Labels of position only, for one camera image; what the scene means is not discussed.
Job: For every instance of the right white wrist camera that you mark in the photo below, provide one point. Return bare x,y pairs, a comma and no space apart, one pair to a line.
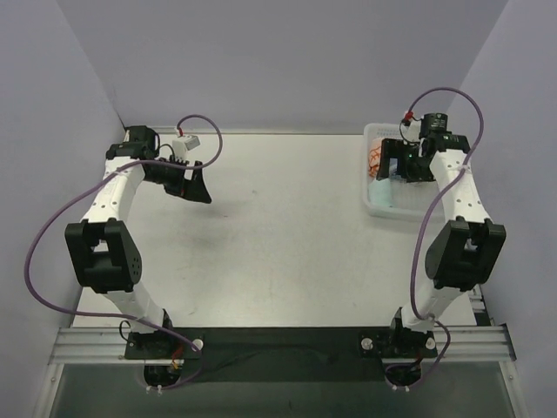
409,130

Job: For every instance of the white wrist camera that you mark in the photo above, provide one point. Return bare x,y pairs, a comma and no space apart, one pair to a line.
409,130
185,144

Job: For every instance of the white plastic basket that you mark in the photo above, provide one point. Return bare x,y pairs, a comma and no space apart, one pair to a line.
410,200

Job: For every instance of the orange white rolled towel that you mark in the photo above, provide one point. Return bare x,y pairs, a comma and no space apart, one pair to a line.
374,158

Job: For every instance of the light green towel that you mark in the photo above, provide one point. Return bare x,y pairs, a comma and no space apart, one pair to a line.
380,193

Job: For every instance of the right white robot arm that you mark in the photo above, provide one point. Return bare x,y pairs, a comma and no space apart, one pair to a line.
466,248

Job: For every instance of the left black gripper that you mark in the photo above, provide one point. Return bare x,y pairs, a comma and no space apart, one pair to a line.
181,183

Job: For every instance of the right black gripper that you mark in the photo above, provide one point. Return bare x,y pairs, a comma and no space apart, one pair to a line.
399,159

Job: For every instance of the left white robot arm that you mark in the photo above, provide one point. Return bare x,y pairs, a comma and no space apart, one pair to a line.
102,251

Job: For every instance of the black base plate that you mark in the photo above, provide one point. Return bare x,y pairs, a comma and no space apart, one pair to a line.
279,354

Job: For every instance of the aluminium front rail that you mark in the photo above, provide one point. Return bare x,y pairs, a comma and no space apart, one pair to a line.
76,345

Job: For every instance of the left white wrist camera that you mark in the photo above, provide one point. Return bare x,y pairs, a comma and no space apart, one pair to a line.
185,144

